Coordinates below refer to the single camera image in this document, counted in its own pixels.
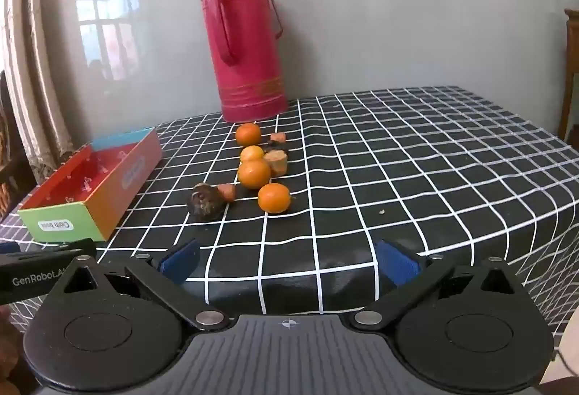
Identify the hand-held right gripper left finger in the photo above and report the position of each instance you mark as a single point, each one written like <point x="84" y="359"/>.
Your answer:
<point x="180" y="263"/>

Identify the beige curtain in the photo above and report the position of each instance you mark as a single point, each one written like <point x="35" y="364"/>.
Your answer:
<point x="31" y="60"/>

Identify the small reddish cork piece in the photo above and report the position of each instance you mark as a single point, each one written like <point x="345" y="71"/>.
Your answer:
<point x="227" y="191"/>

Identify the wooden chair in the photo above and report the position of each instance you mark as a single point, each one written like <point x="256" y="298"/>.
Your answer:
<point x="571" y="74"/>

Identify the colourful cardboard box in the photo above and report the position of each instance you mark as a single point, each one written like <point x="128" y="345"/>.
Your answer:
<point x="97" y="178"/>

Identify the black white checkered tablecloth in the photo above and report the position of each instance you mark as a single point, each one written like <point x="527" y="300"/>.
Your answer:
<point x="407" y="178"/>

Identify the orange tangerine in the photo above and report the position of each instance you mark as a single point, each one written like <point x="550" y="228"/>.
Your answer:
<point x="274" y="198"/>
<point x="254" y="174"/>
<point x="251" y="153"/>
<point x="248" y="134"/>

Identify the small carrot piece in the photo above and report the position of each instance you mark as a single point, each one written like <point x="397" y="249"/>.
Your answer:
<point x="278" y="137"/>

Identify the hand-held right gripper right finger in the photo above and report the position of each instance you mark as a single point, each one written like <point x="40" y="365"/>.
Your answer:
<point x="397" y="263"/>

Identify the red thermos flask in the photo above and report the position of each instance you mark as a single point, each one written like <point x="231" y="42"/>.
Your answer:
<point x="246" y="42"/>

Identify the large brown water chestnut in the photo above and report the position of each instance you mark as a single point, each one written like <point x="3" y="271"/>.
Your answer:
<point x="206" y="201"/>

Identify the tan cork stopper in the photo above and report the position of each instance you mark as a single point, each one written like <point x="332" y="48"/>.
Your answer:
<point x="276" y="162"/>

